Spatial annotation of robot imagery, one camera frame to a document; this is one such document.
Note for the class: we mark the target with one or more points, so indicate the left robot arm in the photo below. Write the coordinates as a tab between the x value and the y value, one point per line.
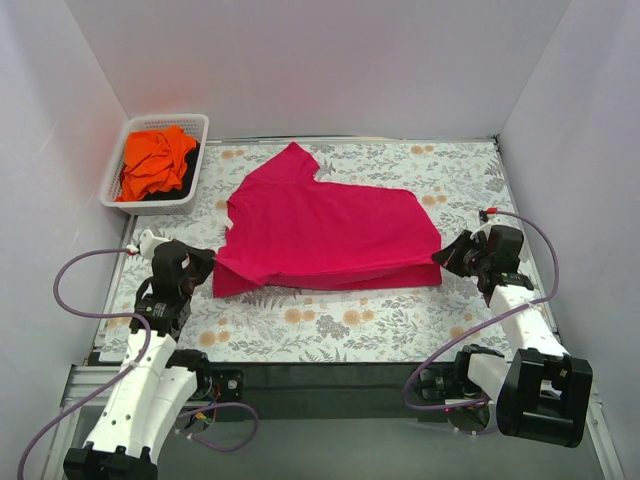
156	378

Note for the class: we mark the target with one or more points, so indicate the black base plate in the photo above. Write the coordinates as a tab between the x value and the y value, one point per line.
318	391

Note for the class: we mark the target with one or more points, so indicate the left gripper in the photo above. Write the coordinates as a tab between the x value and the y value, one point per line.
198	262

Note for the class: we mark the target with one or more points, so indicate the magenta t shirt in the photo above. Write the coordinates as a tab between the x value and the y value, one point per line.
291	230

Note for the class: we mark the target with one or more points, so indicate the orange t shirt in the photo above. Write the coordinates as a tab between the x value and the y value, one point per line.
153	161

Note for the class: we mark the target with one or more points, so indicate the aluminium frame rail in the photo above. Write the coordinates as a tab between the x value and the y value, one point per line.
82	380

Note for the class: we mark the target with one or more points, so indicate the black t shirt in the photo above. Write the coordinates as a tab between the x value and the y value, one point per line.
191	159

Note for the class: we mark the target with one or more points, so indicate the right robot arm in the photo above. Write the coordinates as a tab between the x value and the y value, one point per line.
542	392

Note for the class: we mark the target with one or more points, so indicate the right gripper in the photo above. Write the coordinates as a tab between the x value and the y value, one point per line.
460	255

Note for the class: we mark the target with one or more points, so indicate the white plastic laundry basket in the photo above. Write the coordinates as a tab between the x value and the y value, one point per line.
194	125

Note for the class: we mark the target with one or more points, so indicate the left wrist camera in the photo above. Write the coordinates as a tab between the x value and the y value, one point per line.
145	242

